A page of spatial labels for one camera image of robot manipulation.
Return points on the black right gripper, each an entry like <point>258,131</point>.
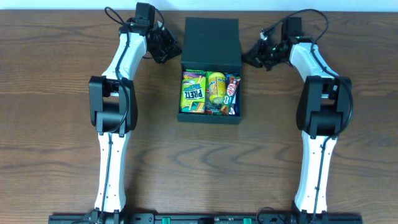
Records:
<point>263,55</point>

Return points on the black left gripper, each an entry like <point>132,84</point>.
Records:
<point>165,43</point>

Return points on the red KitKat Milo bar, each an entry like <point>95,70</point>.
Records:
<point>231,90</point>

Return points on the dark green box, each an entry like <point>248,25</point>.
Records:
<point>212,45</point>

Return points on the yellow Mentos bottle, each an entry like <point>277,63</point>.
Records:
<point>217,87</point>

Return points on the yellow Pretz snack box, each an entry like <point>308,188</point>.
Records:
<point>193,92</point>

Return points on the blue Oreo cookie pack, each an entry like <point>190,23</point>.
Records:
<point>236,100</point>

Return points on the dark blue chocolate bar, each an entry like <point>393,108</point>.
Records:
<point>233,105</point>

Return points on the green gummy candy bag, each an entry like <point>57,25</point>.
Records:
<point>210,108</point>

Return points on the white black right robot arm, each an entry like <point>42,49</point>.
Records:
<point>323,113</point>

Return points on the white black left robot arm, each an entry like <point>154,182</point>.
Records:
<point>113,111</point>

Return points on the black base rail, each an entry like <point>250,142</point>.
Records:
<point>265,218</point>

